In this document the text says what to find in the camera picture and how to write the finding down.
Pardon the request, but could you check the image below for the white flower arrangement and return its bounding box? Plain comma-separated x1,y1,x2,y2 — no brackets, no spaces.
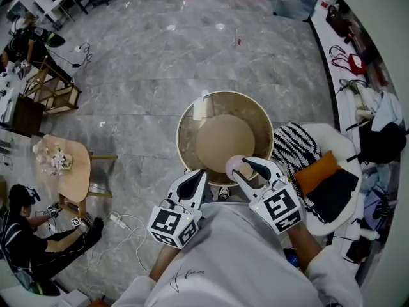
33,142,73,177

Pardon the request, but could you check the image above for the white power strip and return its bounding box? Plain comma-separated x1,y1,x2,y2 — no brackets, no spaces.
109,214,127,230

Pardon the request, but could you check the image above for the person's white shirt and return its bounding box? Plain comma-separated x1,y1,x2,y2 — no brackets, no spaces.
111,200,364,307

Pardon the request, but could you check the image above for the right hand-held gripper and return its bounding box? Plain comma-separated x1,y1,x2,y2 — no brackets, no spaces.
231,157,303,235

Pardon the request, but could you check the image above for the black white zigzag blanket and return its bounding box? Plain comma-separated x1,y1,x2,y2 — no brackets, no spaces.
271,122,322,223

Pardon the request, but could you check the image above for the round glass side table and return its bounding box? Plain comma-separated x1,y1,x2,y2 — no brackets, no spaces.
176,90,275,187

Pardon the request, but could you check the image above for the dark wooden cabinet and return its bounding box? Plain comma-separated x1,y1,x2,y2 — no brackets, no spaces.
11,94,47,137

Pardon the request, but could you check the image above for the black bag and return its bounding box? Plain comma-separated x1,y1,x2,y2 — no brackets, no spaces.
346,122,407,165

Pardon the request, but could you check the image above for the pile of clothes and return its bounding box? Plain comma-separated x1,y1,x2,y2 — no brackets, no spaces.
360,163,400,233

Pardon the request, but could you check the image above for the person's right forearm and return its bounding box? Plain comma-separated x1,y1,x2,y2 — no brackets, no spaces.
286,222,324,273

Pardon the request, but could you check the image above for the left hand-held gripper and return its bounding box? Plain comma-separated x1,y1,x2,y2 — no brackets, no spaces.
146,169,208,249

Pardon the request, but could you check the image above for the red handbag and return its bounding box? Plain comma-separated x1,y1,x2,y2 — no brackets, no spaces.
330,45,367,75

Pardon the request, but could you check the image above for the person's left forearm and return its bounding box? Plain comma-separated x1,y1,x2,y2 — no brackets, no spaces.
148,244,180,283

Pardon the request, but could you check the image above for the black cushion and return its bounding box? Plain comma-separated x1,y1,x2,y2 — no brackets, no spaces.
305,168,360,224

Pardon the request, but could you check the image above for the wooden open rack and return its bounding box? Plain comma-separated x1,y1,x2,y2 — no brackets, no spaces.
22,56,82,114

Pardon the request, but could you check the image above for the orange cushion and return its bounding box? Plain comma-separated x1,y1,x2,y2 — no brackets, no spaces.
293,150,343,198

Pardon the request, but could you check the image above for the light wooden side table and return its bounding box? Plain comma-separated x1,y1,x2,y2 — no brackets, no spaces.
30,134,118,217

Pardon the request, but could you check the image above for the white armchair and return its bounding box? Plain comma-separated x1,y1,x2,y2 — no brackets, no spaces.
271,123,364,237

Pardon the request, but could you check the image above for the brown handbag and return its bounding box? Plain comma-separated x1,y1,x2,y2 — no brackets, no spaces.
325,4,355,40

